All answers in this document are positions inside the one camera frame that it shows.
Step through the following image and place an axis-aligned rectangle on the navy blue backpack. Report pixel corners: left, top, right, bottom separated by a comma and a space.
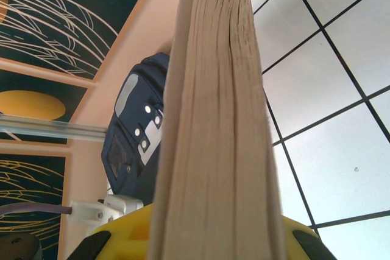
100, 52, 171, 206

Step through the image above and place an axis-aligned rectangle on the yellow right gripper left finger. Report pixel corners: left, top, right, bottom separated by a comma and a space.
65, 203, 153, 260

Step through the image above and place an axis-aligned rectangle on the navy book yellow label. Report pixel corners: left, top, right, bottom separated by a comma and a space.
146, 0, 287, 260

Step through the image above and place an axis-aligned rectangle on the aluminium corner post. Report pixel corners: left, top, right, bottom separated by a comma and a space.
0, 113, 107, 142

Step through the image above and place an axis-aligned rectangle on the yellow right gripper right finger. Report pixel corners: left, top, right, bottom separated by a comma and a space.
282, 216, 336, 260

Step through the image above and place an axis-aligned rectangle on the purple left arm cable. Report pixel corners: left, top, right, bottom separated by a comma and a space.
0, 201, 73, 217

